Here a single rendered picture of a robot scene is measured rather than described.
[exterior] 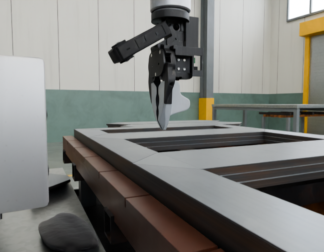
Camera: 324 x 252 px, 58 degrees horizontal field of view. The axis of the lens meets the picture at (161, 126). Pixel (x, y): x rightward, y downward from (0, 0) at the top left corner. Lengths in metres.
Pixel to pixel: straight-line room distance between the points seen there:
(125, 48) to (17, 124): 0.34
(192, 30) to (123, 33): 7.76
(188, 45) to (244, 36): 10.20
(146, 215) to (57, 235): 0.30
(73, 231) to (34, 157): 0.47
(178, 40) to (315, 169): 0.38
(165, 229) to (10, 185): 0.20
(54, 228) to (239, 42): 10.14
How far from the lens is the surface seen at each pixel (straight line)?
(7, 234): 0.76
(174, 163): 0.54
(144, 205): 0.42
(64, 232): 0.65
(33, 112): 0.18
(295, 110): 3.55
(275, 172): 0.59
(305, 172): 0.65
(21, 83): 0.18
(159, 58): 0.53
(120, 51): 0.50
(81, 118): 7.76
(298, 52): 10.83
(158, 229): 0.35
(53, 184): 0.96
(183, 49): 0.54
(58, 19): 7.91
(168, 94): 0.51
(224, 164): 0.54
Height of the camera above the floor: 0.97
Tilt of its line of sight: 4 degrees down
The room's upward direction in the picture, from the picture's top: straight up
